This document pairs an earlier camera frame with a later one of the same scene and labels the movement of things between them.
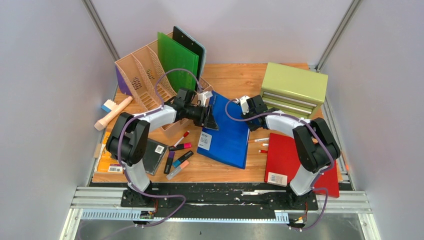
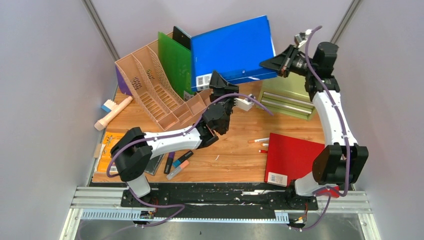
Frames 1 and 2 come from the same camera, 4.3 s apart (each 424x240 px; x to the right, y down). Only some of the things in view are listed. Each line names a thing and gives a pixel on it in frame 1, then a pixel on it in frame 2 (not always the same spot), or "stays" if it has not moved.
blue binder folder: [229, 144] → [235, 51]
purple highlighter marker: [171, 154] stays
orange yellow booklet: [105, 163] stays
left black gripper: [209, 122] → [220, 87]
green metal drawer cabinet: [294, 91] stays
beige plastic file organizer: [140, 72] stays
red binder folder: [282, 158] stays
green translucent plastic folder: [173, 56] stays
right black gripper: [252, 128] → [282, 62]
